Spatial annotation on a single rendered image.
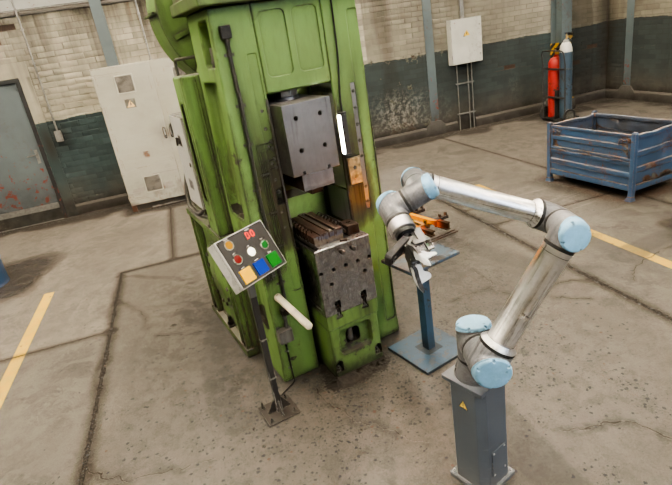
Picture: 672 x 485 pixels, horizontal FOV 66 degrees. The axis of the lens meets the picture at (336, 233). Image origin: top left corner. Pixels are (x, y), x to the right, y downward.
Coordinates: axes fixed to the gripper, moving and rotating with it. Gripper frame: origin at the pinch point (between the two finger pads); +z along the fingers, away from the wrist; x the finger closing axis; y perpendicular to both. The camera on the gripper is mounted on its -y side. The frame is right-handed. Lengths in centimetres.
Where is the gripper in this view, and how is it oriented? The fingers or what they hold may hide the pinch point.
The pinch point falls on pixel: (425, 280)
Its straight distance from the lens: 165.8
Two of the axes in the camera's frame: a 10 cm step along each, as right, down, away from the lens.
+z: 3.4, 7.2, -6.0
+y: 9.4, -2.6, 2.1
